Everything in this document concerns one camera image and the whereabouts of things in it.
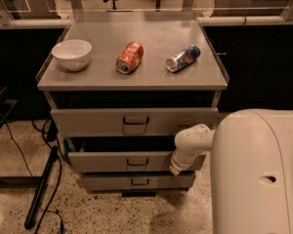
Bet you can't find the orange soda can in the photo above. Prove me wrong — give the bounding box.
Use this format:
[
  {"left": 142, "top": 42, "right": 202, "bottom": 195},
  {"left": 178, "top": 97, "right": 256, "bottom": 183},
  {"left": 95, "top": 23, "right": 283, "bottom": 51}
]
[{"left": 116, "top": 42, "right": 144, "bottom": 74}]

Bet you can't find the grey drawer cabinet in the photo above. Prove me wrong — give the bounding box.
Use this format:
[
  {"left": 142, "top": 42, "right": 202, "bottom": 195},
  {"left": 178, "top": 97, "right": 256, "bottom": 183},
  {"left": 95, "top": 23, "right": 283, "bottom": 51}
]
[{"left": 38, "top": 12, "right": 229, "bottom": 193}]

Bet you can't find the blue silver soda can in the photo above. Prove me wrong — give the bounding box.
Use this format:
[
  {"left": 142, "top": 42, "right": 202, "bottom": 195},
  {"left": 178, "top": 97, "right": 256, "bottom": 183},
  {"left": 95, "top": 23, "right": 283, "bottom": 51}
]
[{"left": 165, "top": 45, "right": 201, "bottom": 73}]

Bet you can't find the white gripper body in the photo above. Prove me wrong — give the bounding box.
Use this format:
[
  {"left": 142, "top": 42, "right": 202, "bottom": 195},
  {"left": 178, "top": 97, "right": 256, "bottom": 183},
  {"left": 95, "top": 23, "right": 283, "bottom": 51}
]
[{"left": 170, "top": 149, "right": 196, "bottom": 172}]

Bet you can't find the grey bottom drawer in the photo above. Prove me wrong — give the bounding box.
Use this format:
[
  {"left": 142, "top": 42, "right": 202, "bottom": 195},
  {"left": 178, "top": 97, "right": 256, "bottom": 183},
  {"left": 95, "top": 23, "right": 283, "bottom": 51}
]
[{"left": 81, "top": 172, "right": 195, "bottom": 191}]

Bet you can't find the grey top drawer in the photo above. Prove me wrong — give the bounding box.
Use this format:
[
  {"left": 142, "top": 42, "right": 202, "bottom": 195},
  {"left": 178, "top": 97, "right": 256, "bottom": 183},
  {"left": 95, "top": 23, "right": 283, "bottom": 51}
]
[{"left": 51, "top": 107, "right": 218, "bottom": 137}]

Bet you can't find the black floor cable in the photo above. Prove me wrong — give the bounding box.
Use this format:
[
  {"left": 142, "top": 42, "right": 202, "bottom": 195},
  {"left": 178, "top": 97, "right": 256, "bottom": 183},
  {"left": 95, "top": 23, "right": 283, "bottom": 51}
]
[{"left": 5, "top": 117, "right": 65, "bottom": 234}]

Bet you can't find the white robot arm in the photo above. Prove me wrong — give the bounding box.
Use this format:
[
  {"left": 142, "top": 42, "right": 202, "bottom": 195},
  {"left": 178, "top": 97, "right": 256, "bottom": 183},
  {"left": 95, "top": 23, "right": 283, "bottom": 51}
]
[{"left": 170, "top": 109, "right": 293, "bottom": 234}]

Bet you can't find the white ceramic bowl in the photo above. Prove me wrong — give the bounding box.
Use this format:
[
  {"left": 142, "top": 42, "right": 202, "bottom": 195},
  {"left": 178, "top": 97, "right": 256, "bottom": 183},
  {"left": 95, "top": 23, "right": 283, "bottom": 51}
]
[{"left": 52, "top": 39, "right": 92, "bottom": 71}]

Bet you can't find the black floor bar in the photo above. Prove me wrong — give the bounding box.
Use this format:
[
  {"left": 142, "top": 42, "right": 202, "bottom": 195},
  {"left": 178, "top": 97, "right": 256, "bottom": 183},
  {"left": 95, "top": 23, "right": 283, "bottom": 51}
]
[{"left": 24, "top": 146, "right": 58, "bottom": 230}]

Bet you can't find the white horizontal rail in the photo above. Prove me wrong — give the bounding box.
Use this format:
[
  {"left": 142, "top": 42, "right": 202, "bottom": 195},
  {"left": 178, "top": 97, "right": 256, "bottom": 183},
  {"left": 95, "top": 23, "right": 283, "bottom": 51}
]
[{"left": 0, "top": 16, "right": 293, "bottom": 29}]

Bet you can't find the grey drawer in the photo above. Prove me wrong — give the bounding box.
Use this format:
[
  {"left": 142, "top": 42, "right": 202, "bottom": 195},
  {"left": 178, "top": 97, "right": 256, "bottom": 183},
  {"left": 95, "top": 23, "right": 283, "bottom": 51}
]
[
  {"left": 81, "top": 172, "right": 195, "bottom": 191},
  {"left": 51, "top": 107, "right": 218, "bottom": 137},
  {"left": 67, "top": 136, "right": 207, "bottom": 174}
]

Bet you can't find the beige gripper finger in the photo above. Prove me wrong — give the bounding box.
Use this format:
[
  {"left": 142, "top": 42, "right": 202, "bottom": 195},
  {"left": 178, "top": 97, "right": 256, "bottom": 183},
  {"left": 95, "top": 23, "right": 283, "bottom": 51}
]
[{"left": 170, "top": 165, "right": 181, "bottom": 176}]

